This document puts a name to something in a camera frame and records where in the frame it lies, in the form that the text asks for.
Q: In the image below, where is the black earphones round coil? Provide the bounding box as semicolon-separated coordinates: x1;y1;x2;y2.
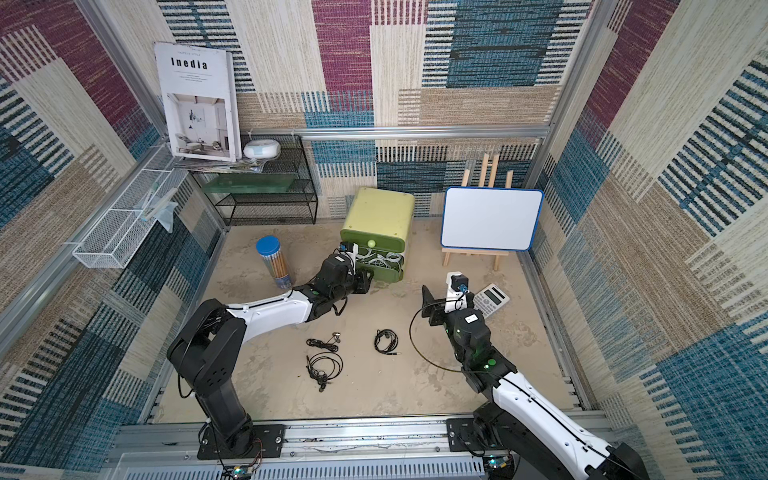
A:
373;329;399;356

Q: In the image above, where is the black earphones small coil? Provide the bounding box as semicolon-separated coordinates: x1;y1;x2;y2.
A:
306;332;341;353

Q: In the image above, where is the black earphones large loop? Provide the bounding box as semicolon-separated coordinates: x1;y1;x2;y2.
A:
306;352;344;393

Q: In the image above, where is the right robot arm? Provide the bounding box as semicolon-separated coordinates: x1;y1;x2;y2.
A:
417;275;649;479

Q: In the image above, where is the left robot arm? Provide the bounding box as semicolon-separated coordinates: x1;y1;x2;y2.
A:
167;242;373;458

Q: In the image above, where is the green three-drawer cabinet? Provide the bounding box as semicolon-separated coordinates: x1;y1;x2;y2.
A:
340;187;415;283

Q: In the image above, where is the white calculator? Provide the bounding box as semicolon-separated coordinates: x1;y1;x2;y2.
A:
474;283;509;319

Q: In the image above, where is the blue-lid pencil canister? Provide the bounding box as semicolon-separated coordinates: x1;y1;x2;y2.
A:
256;235;293;290

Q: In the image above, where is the small whiteboard on easel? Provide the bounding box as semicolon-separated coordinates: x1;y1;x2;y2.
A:
440;154;544;271

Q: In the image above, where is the green sheet on shelf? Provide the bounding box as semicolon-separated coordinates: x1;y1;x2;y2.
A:
203;174;296;194

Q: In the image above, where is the white oval case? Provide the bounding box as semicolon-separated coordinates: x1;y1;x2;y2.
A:
243;139;281;160

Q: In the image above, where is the Inedia magazine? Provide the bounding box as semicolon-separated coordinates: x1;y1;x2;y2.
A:
154;42;242;163

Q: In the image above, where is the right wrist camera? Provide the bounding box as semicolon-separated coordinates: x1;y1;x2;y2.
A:
444;271;469;313

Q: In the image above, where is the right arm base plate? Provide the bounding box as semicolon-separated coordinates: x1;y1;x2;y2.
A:
445;417;497;455

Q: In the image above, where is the black wire shelf rack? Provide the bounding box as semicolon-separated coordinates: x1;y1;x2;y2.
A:
187;135;319;227

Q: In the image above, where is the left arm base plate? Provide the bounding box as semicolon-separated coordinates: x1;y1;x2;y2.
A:
197;423;286;460

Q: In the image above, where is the white wire basket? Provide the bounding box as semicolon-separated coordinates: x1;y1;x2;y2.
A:
73;169;187;269

